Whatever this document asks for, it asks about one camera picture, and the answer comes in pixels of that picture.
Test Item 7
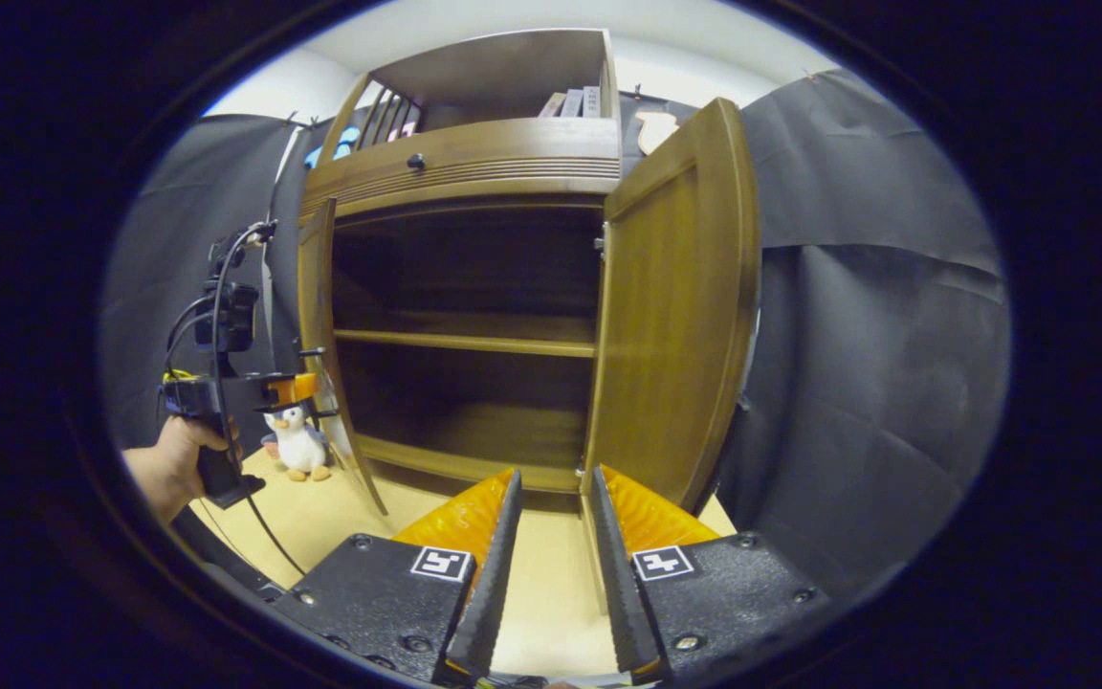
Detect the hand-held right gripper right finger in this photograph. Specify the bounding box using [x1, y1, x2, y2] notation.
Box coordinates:
[589, 464, 834, 685]

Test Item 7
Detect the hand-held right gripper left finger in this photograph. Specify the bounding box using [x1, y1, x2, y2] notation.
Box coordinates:
[269, 467, 525, 686]

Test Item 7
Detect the wooden cabinet door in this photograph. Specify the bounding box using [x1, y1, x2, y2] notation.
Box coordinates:
[297, 196, 389, 518]
[580, 98, 762, 515]

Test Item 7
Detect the wooden double-door shoe cabinet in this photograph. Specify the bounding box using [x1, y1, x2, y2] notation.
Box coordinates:
[298, 29, 624, 496]

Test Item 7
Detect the wooden cabinet drawer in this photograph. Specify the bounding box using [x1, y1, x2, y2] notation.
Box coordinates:
[300, 117, 622, 219]

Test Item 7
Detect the penguin plush toy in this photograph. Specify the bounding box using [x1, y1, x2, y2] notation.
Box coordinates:
[259, 404, 333, 483]

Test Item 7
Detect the wooden inner shelf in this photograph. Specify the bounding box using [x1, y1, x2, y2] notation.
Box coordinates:
[333, 327, 599, 360]

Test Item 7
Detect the black backdrop cloth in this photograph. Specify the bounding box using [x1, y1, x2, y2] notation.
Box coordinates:
[99, 69, 1013, 599]

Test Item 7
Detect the black cable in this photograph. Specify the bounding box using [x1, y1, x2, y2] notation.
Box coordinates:
[163, 220, 309, 577]

